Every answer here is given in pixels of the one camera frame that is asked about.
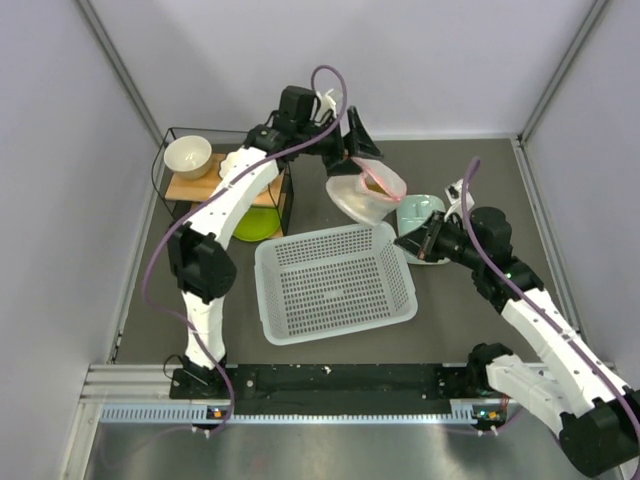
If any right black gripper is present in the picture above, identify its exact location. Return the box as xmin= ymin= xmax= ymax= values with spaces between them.
xmin=394 ymin=210 xmax=484 ymax=270

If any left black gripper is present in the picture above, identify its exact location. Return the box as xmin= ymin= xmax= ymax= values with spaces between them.
xmin=295 ymin=105 xmax=382 ymax=175

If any yellow bra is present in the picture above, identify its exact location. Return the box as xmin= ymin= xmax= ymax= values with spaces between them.
xmin=365 ymin=181 xmax=388 ymax=196

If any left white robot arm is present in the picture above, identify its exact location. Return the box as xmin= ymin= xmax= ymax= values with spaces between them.
xmin=167 ymin=86 xmax=383 ymax=397

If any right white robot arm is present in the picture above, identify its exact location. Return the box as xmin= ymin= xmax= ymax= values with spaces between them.
xmin=395 ymin=207 xmax=639 ymax=479

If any light green divided tray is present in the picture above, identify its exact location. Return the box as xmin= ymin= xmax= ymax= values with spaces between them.
xmin=396 ymin=195 xmax=445 ymax=236

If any white plastic perforated basket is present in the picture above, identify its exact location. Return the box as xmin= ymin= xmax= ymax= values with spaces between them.
xmin=254 ymin=222 xmax=418 ymax=346

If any white scalloped bowl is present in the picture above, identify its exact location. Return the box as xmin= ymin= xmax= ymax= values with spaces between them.
xmin=218 ymin=151 xmax=239 ymax=183

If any lime green plate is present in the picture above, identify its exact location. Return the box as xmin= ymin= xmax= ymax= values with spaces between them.
xmin=233 ymin=206 xmax=280 ymax=242

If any cream ceramic bowl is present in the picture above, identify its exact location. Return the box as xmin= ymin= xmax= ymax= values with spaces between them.
xmin=163 ymin=135 xmax=213 ymax=180

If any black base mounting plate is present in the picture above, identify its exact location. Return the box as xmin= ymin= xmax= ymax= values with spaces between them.
xmin=169 ymin=362 xmax=501 ymax=416

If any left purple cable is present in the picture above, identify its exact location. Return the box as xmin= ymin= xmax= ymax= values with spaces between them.
xmin=142 ymin=64 xmax=349 ymax=426

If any purple cable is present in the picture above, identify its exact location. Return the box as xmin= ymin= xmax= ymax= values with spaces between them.
xmin=459 ymin=157 xmax=640 ymax=451
xmin=142 ymin=64 xmax=349 ymax=426

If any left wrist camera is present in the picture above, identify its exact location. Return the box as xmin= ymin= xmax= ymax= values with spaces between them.
xmin=314 ymin=89 xmax=343 ymax=124

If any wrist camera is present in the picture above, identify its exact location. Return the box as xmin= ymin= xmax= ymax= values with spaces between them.
xmin=445 ymin=180 xmax=463 ymax=217
xmin=314 ymin=89 xmax=343 ymax=124

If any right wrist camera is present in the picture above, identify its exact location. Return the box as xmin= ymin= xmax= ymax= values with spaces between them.
xmin=445 ymin=180 xmax=463 ymax=217

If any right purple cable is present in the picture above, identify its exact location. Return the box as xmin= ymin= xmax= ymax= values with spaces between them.
xmin=459 ymin=157 xmax=640 ymax=451

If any black wire wooden shelf rack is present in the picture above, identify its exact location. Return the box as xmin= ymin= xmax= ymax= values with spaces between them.
xmin=153 ymin=127 xmax=294 ymax=240

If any grey slotted cable duct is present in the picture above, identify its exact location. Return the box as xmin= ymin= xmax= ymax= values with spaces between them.
xmin=99 ymin=404 xmax=506 ymax=425

